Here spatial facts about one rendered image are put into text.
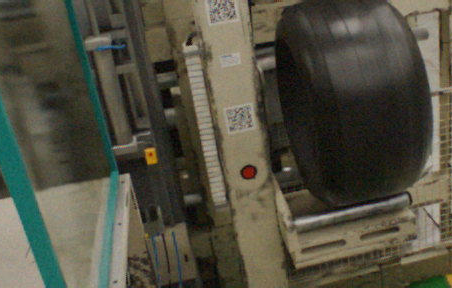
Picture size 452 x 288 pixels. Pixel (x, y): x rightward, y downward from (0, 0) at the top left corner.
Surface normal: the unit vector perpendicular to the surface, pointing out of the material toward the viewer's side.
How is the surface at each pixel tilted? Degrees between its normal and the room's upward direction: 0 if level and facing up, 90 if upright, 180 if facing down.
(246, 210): 90
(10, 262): 0
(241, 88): 90
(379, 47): 45
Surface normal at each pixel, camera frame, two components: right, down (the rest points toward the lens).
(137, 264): 0.22, 0.37
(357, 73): 0.11, -0.19
